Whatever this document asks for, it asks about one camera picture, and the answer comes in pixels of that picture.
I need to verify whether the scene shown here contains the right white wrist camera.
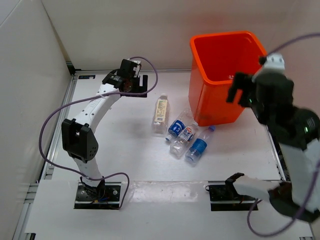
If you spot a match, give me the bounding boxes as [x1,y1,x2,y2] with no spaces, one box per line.
[251,53,285,83]

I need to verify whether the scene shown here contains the blue label purple cap bottle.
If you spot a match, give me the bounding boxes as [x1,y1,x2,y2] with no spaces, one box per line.
[184,125,216,167]

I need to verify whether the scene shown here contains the aluminium table frame rail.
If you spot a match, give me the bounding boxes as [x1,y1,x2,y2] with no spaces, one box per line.
[12,60,77,240]

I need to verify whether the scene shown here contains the blue label sticker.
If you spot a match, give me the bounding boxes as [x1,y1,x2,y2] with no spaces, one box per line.
[78,75,96,80]

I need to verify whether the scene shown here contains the yellow label plastic bottle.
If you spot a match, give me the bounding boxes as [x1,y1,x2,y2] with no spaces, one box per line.
[151,93,170,135]

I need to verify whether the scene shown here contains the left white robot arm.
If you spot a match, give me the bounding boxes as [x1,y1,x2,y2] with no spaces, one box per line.
[61,59,148,201]

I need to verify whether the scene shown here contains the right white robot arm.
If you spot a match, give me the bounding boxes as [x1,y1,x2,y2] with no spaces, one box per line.
[224,72,320,223]

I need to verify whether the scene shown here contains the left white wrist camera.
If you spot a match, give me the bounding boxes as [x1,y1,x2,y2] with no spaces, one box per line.
[128,58,142,78]

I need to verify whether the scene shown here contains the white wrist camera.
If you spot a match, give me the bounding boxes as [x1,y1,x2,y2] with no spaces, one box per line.
[251,53,285,83]
[128,58,142,78]

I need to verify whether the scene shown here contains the white blue label bottle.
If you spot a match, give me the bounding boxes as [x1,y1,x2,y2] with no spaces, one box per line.
[169,121,199,159]

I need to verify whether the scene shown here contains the orange plastic bin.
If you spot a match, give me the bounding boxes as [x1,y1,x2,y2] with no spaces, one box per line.
[188,31,267,127]

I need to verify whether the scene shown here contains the blue label crushed bottle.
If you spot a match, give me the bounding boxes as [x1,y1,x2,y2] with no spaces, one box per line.
[165,108,193,142]

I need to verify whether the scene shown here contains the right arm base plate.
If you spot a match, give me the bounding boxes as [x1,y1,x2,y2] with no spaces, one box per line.
[204,182,255,212]

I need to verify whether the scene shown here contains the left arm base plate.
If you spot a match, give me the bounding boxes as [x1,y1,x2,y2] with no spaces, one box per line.
[73,182,122,210]

